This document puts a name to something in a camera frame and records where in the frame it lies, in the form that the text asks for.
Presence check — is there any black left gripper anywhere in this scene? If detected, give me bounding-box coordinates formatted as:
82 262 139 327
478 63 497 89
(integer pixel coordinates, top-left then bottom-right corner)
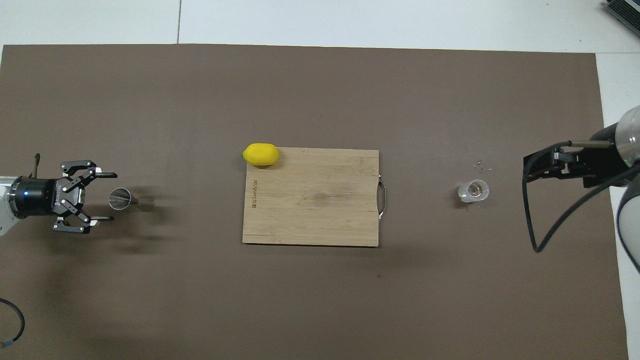
11 160 118 234

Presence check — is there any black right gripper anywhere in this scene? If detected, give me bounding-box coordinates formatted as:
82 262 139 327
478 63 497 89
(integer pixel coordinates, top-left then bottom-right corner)
523 125 628 188

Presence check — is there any metal double jigger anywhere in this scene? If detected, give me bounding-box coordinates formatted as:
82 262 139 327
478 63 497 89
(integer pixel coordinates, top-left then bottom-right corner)
109 187 155 212

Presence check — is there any clear glass cup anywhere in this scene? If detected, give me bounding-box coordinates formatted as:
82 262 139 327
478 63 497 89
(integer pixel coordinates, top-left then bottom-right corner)
457 179 490 205

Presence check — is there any grey ridged device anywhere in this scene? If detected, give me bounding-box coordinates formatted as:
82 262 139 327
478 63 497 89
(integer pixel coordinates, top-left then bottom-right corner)
603 0 640 23

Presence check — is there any yellow lemon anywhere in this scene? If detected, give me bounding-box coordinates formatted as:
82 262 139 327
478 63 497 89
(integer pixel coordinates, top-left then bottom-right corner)
242 143 280 167

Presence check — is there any wooden cutting board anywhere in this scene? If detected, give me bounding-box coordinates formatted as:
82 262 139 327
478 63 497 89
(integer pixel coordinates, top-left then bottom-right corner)
242 147 387 247

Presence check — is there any brown table mat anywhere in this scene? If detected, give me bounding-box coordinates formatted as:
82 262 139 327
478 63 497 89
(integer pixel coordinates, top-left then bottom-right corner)
0 44 630 360

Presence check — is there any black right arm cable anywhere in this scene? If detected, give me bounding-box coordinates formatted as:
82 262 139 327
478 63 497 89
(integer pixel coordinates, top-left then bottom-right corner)
522 141 640 253

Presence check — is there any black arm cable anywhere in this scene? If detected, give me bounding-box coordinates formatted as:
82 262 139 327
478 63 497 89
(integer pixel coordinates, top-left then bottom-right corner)
0 154 41 347
522 141 640 253

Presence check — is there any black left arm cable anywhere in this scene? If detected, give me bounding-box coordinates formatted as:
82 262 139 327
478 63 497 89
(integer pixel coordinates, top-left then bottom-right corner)
0 154 41 347

